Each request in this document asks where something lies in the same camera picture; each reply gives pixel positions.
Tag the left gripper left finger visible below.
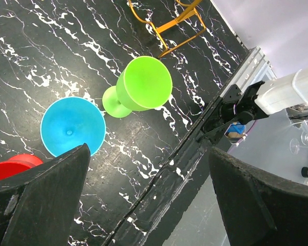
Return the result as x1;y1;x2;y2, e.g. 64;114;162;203
0;144;90;245

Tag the red wine glass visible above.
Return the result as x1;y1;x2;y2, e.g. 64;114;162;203
0;154;44;180

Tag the light blue wine glass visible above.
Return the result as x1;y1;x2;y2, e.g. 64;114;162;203
40;96;106;157

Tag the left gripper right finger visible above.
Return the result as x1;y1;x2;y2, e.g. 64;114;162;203
209;147;308;245

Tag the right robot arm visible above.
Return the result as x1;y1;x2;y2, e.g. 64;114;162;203
197;68;308;144

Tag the black front base bar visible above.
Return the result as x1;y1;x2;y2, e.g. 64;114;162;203
104;85;242;245

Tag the clear wine glass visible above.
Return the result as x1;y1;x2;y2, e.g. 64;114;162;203
290;132;308;154

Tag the green wine glass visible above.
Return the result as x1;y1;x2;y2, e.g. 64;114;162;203
102;56;173;118

